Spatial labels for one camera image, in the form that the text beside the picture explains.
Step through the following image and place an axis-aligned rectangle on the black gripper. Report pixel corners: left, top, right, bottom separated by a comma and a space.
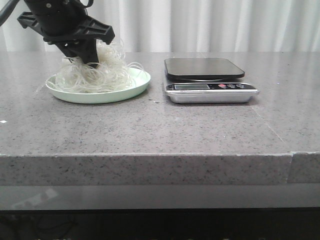
17, 0, 115, 68

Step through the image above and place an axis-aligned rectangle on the white vermicelli noodle bundle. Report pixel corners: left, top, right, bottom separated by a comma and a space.
53, 40, 147, 94

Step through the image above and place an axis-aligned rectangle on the white pleated curtain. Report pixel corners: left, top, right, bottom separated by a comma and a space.
0, 0, 320, 53

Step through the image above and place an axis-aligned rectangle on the light green round plate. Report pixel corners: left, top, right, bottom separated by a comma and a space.
45, 67, 151, 104

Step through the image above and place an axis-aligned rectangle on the black silver kitchen scale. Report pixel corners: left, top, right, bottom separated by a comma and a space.
164, 58, 260, 104

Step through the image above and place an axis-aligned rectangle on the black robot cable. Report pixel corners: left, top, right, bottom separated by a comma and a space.
0, 0, 20, 26

